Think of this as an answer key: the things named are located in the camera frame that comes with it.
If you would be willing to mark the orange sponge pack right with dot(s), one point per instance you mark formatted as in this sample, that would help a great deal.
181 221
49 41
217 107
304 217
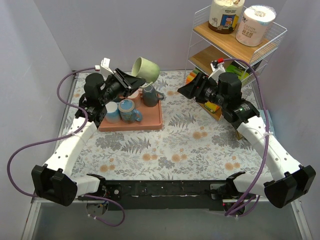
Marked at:
214 110

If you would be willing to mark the brown cartoon tissue roll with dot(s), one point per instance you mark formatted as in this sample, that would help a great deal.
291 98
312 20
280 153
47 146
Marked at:
224 15

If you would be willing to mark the pink toilet paper roll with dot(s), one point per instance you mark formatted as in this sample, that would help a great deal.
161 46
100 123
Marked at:
255 22

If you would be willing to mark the floral tablecloth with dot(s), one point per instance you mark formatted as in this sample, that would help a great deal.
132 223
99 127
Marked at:
191 145

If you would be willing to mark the orange sponge pack left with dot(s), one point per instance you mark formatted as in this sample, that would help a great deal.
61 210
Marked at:
192 75

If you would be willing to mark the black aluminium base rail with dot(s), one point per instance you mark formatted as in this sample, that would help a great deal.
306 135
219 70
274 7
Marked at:
140 194

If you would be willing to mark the pink mug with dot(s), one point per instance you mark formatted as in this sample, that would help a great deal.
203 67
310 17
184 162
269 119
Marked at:
135 95

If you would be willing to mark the blue white gradient mug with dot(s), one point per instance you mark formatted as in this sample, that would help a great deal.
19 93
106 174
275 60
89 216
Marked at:
112 113

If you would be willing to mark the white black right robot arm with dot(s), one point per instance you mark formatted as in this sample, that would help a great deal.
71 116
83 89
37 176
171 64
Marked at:
290 179

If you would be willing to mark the white wire shelf rack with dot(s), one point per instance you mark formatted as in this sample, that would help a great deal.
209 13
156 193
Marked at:
206 45

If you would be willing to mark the orange sponge pack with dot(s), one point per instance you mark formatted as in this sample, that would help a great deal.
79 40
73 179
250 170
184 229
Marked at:
192 75
214 110

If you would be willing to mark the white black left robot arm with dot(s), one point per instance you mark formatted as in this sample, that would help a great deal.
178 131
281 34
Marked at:
87 120

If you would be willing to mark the green ceramic mug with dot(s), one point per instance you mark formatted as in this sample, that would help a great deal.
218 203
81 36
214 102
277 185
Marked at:
146 69

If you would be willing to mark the dark grey mug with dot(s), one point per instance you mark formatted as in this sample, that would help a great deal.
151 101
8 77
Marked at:
151 97

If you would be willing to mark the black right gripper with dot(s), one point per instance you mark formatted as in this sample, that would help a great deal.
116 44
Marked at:
200 86

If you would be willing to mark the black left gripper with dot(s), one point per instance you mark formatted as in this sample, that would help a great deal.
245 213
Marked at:
122 81

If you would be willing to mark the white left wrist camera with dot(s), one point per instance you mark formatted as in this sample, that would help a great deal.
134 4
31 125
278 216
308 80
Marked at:
104 67

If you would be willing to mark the terracotta pink tray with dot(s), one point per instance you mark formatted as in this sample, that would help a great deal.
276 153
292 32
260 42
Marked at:
151 119

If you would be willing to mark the blue butterfly mug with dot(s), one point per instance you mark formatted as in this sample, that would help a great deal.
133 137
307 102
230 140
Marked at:
128 112

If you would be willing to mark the green tissue box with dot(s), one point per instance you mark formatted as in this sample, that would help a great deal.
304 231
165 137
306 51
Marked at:
245 75

